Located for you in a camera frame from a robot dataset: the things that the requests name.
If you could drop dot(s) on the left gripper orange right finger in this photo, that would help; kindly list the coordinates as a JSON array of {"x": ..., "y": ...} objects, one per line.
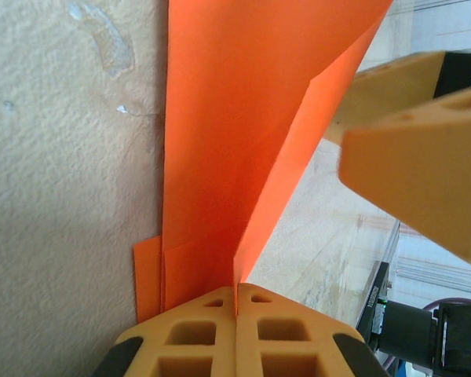
[{"x": 322, "y": 345}]

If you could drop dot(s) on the aluminium table side rail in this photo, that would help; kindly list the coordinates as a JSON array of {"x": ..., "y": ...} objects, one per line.
[{"x": 416, "y": 251}]

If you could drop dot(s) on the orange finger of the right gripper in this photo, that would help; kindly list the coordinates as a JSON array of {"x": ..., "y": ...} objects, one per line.
[
  {"x": 396, "y": 86},
  {"x": 424, "y": 176}
]

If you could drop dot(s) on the orange paper sheet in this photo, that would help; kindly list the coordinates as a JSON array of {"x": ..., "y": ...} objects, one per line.
[{"x": 239, "y": 118}]

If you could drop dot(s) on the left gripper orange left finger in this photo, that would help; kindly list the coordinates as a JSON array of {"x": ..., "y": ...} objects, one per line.
[{"x": 153, "y": 345}]

